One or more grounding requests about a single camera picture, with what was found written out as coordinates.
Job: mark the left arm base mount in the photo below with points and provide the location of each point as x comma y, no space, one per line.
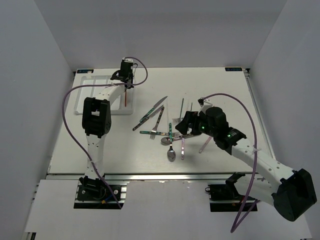
94,194

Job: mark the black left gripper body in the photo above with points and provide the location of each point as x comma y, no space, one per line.
131,75

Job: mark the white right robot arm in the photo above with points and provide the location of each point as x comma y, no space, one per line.
291,192

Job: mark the green handled table knife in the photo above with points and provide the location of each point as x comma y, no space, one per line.
151,113

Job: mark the grey handled fork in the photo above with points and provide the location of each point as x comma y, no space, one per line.
155,128

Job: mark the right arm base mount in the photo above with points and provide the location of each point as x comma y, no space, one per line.
222,194

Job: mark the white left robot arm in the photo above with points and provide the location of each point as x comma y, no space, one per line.
97,121

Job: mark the pink handled knife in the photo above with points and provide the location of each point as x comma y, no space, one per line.
205,144

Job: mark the dark handled spoon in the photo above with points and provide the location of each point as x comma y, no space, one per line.
166,140

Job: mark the white divided utensil tray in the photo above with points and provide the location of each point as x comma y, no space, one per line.
117,107

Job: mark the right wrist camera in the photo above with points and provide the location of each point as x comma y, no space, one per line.
204,104

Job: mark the pink handled spoon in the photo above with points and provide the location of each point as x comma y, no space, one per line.
182,148

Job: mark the green handled spoon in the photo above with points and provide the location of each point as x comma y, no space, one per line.
171,154

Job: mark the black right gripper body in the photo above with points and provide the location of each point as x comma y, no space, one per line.
200,126

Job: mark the green handled fork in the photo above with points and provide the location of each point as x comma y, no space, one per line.
156,133

